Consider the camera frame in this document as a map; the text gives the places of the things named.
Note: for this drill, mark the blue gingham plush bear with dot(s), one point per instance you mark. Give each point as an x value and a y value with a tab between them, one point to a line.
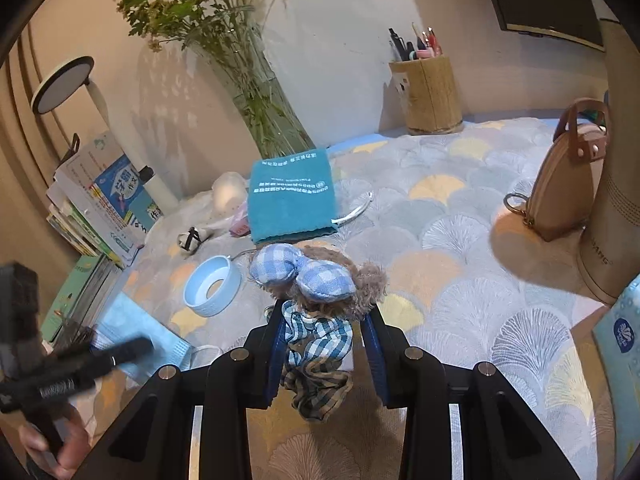
320	280

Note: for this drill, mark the person's left hand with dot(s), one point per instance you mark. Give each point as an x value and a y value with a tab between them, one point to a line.
70	442

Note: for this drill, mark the blue cover book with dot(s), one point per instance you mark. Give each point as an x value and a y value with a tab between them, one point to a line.
125	195

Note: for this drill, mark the white desk lamp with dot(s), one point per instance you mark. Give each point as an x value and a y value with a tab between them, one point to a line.
65	85

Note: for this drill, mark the fan pattern table mat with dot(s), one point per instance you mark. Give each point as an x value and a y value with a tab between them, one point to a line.
450	260

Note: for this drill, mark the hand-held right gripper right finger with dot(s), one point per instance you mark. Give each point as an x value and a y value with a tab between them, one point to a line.
375	355

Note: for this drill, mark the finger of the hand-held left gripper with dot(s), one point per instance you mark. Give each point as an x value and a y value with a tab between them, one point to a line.
125	352

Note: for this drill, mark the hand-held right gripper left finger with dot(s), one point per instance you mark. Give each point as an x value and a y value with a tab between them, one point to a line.
277	360

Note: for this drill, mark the row of standing books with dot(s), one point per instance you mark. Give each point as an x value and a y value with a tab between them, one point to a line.
80	200

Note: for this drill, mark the green cover book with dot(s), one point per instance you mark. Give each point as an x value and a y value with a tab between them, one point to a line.
75	290

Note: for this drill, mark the woven pen holder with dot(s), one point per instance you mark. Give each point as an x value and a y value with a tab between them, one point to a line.
430	95

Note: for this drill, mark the teal towel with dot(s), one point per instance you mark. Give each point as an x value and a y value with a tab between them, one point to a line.
292	197

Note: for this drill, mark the black and white binder clip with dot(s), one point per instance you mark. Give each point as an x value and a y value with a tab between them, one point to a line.
192	239

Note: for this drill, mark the pink small item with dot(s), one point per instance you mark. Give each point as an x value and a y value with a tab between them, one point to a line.
241	224

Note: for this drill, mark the tan cylinder bottle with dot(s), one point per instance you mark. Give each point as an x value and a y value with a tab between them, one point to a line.
615	160

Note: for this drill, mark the blue face mask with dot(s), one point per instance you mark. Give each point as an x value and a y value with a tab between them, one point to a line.
145	332

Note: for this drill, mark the bunch of pens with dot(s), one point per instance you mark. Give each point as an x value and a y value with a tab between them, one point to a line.
402	47

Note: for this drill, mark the brown leather bag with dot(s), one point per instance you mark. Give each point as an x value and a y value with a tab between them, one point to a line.
565	185

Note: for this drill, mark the light green tissue pack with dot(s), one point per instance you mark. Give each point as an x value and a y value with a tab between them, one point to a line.
625	350

